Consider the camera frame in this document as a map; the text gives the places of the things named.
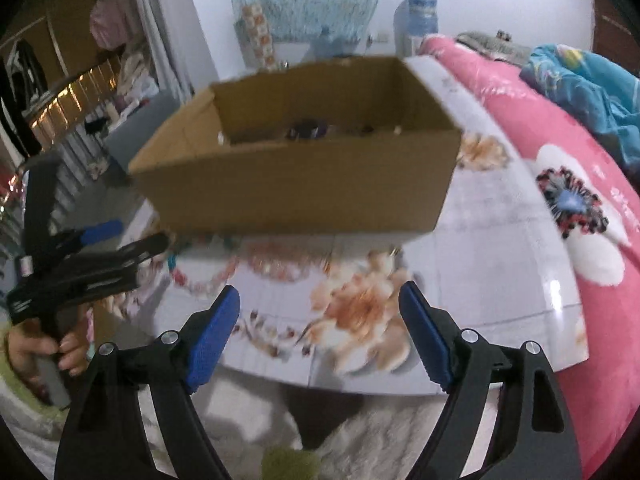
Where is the blue water jug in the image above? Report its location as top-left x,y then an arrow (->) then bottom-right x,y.
312,25 -> 347,59
404,0 -> 440,37

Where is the blue patterned blanket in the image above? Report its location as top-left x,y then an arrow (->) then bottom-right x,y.
520,44 -> 640,171

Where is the metal railing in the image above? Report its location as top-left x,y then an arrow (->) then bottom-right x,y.
27,60 -> 127,203

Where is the person's left hand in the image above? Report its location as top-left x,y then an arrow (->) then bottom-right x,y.
4,317 -> 92,378

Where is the pink floral blanket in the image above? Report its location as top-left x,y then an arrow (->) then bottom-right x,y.
417,34 -> 640,480

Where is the purple smartwatch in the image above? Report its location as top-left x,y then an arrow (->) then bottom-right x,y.
285,118 -> 335,141

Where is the black hanging garment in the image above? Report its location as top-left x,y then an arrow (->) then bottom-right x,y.
0,40 -> 49,157

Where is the brown wooden door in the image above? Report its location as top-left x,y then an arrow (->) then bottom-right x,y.
592,0 -> 640,77

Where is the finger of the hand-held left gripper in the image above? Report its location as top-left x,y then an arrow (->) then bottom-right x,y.
70,232 -> 171,273
47,219 -> 124,257

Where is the grey storage box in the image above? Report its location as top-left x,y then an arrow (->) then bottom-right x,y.
102,92 -> 187,174

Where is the pink hanging garment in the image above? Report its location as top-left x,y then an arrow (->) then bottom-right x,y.
90,0 -> 132,52

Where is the wooden wardrobe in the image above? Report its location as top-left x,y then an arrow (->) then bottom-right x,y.
0,0 -> 128,111

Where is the brown cardboard box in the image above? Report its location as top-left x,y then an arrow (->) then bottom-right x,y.
127,56 -> 463,235

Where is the white curtain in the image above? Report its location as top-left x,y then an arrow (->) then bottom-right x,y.
127,0 -> 197,107

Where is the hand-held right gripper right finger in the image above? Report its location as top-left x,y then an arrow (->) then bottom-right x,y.
398,281 -> 583,480

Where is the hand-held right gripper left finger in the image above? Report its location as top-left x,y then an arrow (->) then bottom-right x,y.
54,285 -> 241,480

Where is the orange checked cloth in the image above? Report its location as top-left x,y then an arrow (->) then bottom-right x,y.
234,2 -> 279,72

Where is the grey cushion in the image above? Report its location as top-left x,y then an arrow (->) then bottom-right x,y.
456,31 -> 532,64

